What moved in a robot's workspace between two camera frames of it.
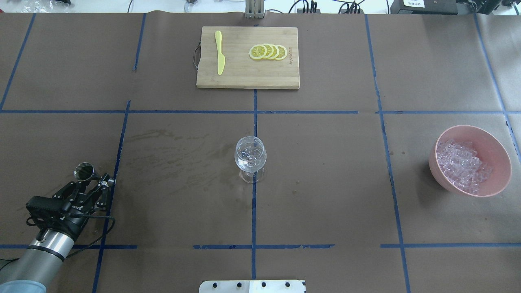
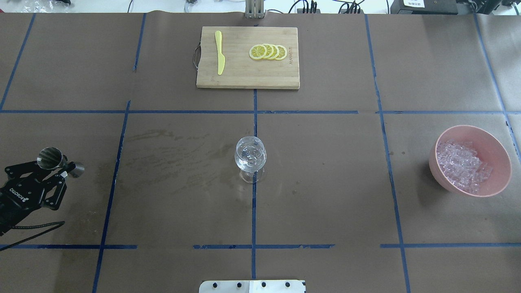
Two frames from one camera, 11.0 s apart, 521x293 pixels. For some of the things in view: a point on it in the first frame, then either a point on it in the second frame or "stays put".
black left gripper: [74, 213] -> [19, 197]
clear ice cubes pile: [461, 163] stays put
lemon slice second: [270, 51] stays put
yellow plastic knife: [221, 58] stays put
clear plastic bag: [46, 6] stays put
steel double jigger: [84, 171] -> [52, 158]
